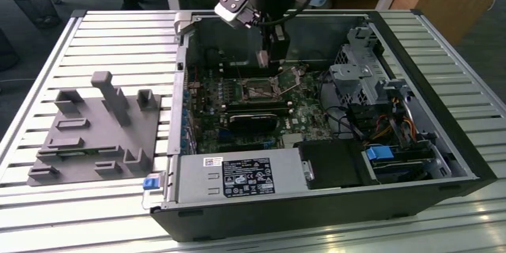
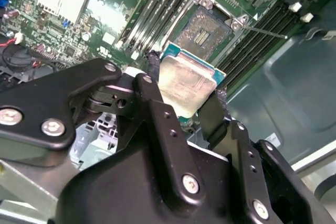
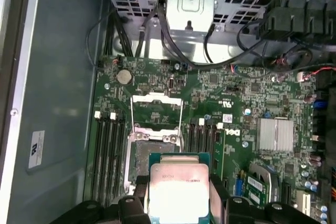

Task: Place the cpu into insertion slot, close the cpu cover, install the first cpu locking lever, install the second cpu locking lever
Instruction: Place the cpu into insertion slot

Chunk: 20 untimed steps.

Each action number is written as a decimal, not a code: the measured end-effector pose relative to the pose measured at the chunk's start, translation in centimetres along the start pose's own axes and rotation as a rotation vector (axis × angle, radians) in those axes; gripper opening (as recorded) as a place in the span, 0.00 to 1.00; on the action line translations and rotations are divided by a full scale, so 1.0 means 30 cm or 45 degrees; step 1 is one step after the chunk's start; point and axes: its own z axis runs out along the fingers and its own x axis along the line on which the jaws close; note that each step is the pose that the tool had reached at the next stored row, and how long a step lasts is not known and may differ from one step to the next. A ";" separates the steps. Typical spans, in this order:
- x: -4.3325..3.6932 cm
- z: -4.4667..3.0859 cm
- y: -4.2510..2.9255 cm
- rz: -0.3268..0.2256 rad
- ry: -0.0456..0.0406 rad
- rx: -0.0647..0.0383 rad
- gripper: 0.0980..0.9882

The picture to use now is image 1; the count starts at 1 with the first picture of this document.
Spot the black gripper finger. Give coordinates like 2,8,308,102
272,24,290,65
261,27,274,58

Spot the silver CPU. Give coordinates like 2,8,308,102
257,50,272,68

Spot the CPU socket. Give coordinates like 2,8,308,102
236,77,285,101

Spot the black case fan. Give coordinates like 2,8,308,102
204,47,230,68

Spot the metal drive cage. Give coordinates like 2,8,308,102
328,26,416,107

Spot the green motherboard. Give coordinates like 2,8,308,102
186,66,337,155

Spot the black graphics card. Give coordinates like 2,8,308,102
228,111,281,134

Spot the small silver chipset heatsink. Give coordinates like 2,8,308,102
282,133,304,149

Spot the black plastic shroud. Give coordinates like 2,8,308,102
294,139,381,190

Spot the blue disk carrier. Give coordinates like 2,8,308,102
366,145,396,162

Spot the silver power supply unit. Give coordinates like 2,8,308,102
174,148,310,203

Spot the grey parts rack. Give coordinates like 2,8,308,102
26,71,163,188

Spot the black open PC case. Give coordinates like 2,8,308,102
149,8,499,242

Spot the black mesh wastebasket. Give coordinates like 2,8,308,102
10,0,63,28

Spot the green RAM stick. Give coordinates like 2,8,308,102
58,150,101,158

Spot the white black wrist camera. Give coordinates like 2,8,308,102
214,0,260,30

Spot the black wire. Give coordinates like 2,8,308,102
324,105,357,135

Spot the yellow orange wire bundle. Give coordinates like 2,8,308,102
372,115,418,143

